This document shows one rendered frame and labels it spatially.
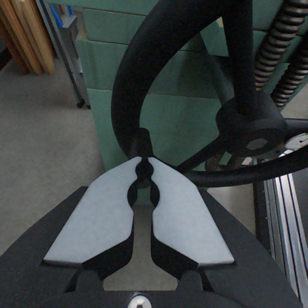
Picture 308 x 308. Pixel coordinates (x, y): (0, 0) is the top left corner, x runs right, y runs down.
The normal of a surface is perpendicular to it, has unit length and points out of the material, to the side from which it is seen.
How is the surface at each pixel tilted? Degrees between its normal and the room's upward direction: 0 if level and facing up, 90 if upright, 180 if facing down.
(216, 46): 90
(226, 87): 54
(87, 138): 0
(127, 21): 90
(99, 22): 90
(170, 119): 90
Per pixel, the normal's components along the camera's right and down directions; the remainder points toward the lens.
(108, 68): 0.04, 0.83
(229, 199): 0.11, -0.56
